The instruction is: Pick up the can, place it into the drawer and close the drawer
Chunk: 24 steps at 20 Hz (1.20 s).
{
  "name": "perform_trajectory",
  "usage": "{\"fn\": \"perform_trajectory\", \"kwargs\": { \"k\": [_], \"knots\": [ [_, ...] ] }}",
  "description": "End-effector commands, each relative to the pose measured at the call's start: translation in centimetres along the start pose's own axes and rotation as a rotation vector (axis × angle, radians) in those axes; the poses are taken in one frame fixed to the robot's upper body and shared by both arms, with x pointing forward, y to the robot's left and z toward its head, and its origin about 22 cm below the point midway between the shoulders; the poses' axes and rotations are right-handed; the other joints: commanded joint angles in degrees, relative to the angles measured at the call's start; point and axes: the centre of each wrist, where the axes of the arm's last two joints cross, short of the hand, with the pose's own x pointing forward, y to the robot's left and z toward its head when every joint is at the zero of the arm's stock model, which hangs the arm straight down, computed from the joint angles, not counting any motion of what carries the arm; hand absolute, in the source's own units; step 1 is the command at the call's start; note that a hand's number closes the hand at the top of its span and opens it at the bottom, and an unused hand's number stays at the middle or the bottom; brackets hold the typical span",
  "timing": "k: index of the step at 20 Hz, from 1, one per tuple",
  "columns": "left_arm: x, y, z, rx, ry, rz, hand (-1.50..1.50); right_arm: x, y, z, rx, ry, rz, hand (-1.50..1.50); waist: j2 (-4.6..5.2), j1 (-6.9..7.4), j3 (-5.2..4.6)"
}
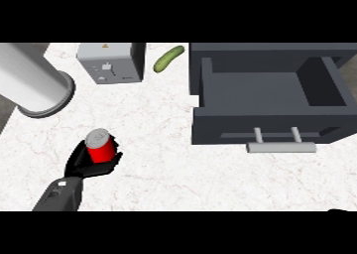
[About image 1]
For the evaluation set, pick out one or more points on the dark grey cabinet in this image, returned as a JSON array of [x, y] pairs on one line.
[[273, 52]]

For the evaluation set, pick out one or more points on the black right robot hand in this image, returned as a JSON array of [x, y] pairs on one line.
[[338, 210]]

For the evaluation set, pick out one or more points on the white cylinder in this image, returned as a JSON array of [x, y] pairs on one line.
[[25, 79]]

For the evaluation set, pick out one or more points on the dark grey drawer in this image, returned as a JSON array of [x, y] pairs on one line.
[[273, 109]]

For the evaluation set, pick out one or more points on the red can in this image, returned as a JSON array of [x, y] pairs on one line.
[[100, 151]]

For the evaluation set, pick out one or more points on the green cucumber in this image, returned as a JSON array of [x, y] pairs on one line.
[[167, 59]]

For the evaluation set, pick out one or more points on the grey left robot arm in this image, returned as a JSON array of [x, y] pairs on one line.
[[59, 195]]

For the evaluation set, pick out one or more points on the grey toaster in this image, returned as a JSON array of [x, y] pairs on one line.
[[109, 63]]

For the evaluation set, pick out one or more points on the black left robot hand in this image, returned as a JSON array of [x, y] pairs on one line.
[[90, 169]]

